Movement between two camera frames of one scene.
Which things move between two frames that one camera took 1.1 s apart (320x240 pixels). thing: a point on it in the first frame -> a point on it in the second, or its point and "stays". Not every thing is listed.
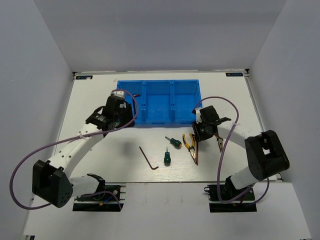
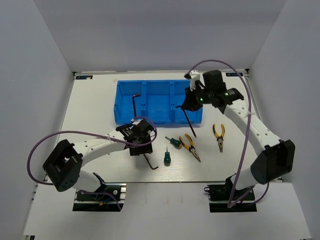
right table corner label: (234, 74) stays
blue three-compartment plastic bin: (164, 102) stays
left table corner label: (84, 77) stays
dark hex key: (133, 96) stays
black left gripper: (128, 110) -> (147, 148)
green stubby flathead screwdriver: (167, 158) stays
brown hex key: (151, 167) stays
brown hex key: (197, 153) -> (188, 120)
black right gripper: (198, 136) -> (188, 103)
